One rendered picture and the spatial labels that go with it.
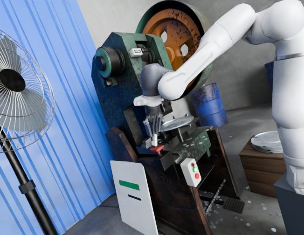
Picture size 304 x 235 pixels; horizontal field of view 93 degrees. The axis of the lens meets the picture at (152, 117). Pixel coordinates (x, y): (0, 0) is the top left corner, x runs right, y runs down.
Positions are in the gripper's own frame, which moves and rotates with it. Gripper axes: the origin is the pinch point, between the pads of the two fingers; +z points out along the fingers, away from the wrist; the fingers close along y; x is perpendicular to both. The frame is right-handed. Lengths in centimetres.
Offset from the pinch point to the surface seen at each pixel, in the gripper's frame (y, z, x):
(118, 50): 13, -45, 39
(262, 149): 71, 27, -45
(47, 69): 0, -30, 163
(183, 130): 32.5, 9.4, 1.3
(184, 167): 5.0, 13.2, -16.3
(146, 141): 10.3, 13.8, 17.0
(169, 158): 3.2, 10.6, -7.9
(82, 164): -10, 75, 111
